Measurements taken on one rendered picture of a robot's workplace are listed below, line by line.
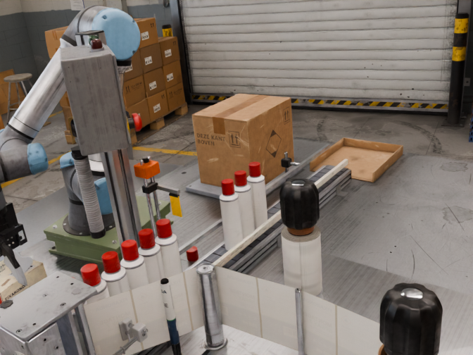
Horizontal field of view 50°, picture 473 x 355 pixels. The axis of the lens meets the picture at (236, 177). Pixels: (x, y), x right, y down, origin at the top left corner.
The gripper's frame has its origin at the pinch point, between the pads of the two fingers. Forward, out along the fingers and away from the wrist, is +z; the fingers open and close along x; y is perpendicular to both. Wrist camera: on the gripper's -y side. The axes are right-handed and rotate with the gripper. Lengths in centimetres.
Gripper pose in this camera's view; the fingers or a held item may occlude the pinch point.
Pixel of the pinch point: (4, 281)
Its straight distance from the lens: 146.5
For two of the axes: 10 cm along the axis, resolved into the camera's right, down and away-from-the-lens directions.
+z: 0.9, 9.2, 3.8
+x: -8.9, -1.0, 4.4
